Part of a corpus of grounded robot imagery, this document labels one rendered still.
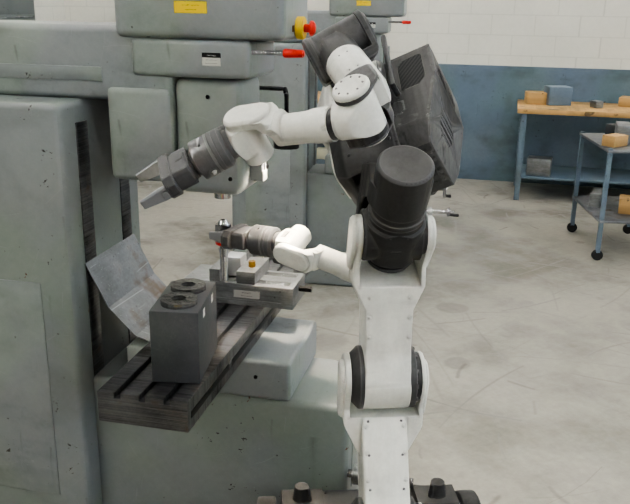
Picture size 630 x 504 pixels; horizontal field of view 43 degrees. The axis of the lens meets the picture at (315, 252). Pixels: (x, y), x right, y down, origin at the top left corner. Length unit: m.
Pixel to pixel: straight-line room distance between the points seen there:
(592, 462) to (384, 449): 1.89
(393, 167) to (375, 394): 0.53
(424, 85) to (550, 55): 6.88
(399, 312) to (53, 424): 1.25
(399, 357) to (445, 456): 1.78
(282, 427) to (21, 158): 1.05
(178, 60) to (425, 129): 0.76
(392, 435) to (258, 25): 1.06
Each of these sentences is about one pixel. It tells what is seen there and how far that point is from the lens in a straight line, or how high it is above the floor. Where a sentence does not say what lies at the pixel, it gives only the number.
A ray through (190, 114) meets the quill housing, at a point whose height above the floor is 1.53.
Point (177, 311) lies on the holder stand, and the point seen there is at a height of 1.12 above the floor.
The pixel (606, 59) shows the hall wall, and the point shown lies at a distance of 8.72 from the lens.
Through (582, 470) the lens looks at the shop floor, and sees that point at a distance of 3.60.
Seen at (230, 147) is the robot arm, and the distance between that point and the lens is 1.69.
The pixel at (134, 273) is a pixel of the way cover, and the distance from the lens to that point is 2.60.
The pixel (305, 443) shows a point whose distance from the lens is 2.39.
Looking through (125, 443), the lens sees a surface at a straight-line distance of 2.61.
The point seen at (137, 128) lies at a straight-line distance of 2.28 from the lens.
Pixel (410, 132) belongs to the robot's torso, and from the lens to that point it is 1.75.
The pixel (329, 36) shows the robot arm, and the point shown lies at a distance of 1.81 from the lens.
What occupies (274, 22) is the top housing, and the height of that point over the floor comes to 1.78.
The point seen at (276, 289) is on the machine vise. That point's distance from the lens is 2.42.
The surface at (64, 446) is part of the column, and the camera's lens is 2.63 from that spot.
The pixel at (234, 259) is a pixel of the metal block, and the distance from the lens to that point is 2.48.
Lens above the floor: 1.84
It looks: 18 degrees down
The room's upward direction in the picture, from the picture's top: 1 degrees clockwise
